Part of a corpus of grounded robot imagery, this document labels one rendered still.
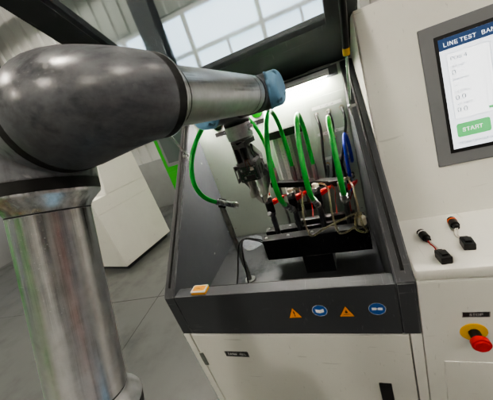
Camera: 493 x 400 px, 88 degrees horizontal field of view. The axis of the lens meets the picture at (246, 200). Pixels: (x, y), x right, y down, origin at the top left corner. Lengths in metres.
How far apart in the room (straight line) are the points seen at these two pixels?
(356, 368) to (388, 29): 0.92
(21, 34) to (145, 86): 6.72
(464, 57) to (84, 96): 0.82
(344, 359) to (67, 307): 0.73
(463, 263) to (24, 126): 0.74
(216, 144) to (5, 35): 6.39
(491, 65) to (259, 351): 0.98
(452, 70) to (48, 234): 0.88
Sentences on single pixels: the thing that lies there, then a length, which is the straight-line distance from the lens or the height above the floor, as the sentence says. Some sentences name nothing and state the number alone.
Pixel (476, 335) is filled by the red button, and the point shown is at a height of 0.81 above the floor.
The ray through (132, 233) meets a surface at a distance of 3.71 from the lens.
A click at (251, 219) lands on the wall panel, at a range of 1.25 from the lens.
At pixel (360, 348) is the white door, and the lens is 0.85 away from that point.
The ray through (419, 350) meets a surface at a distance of 0.86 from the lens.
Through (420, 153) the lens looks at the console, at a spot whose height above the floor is 1.15.
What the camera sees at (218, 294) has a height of 0.95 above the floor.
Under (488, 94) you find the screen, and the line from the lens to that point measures 0.89.
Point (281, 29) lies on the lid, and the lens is 0.91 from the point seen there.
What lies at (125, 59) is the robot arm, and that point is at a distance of 0.29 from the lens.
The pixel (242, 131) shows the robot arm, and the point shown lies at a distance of 0.72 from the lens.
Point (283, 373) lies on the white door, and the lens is 0.99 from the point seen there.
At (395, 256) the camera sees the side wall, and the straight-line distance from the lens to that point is 0.71.
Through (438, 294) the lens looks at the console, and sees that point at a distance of 0.73.
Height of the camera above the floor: 1.42
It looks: 19 degrees down
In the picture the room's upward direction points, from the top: 19 degrees counter-clockwise
